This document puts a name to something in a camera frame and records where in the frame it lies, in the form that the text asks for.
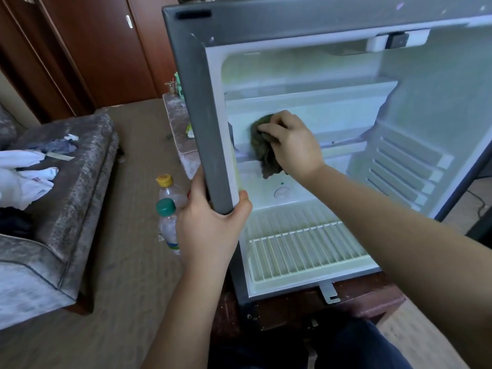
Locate person's right hand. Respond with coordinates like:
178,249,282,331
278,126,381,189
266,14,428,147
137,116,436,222
257,110,327,185

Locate person's left hand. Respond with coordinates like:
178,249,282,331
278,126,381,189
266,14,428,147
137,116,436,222
175,167,254,277

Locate dark grey cloth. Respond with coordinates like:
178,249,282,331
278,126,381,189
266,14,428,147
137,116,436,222
250,113,284,180

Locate green cap water bottle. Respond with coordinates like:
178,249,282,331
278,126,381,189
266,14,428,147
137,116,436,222
155,198,182,257

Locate orange soda bottle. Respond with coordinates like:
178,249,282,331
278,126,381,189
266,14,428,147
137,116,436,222
155,173,189,212

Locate white wire shelf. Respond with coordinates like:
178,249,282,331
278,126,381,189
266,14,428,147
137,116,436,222
246,220,370,283

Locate grey mini fridge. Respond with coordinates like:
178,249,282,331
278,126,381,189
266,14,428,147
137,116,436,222
161,0,492,306

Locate fridge door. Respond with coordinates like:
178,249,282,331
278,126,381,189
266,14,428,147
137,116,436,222
438,142,492,247

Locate person's left forearm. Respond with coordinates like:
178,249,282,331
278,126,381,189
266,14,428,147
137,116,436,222
140,265,232,369

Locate person's right forearm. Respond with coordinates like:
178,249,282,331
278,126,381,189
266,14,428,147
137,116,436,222
300,165,492,369

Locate person's dark trousers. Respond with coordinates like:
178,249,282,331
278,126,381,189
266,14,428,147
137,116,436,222
211,315,416,369

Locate grey upholstered bench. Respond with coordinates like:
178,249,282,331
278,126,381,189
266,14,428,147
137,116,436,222
162,92,202,180

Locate grey velvet sofa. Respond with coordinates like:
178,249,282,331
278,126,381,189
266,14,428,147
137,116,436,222
0,104,121,331

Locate dark red wooden stand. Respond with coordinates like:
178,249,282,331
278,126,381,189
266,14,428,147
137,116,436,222
211,269,407,343

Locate grey garment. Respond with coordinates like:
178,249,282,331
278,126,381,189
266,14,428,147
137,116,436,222
31,134,80,156

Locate large white garment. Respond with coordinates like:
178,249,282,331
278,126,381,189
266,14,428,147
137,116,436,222
0,165,60,211

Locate black garment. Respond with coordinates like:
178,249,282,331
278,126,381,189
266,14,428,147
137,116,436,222
0,207,35,239

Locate small white garment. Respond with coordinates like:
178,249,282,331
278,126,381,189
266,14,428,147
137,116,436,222
0,150,47,169

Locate grey velvet cushion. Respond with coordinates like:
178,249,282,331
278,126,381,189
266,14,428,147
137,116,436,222
0,104,23,149

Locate black power cable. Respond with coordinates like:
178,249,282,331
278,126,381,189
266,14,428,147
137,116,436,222
466,188,489,216

